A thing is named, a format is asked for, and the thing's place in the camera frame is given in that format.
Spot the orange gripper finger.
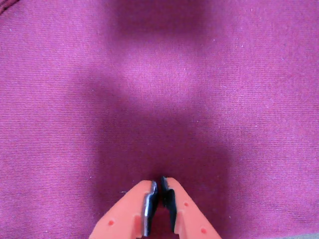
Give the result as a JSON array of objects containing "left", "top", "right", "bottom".
[
  {"left": 88, "top": 180, "right": 159, "bottom": 239},
  {"left": 160, "top": 176, "right": 222, "bottom": 239}
]

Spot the maroon cloth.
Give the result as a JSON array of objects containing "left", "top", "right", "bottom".
[{"left": 0, "top": 0, "right": 319, "bottom": 239}]

